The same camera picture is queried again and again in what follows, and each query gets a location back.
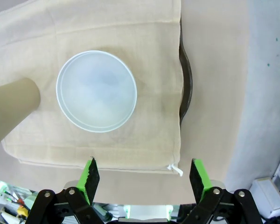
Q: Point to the beige cloth mat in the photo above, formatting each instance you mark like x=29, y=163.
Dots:
x=107, y=28

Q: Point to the tall brown cup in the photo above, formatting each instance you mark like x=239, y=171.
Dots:
x=9, y=105

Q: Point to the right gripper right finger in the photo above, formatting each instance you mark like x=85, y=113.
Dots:
x=199, y=179

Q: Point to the white equipment box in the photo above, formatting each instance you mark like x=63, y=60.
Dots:
x=266, y=196

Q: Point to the cluttered tool shelf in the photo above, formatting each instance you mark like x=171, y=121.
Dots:
x=4, y=210

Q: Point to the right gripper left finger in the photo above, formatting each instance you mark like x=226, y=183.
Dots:
x=89, y=182

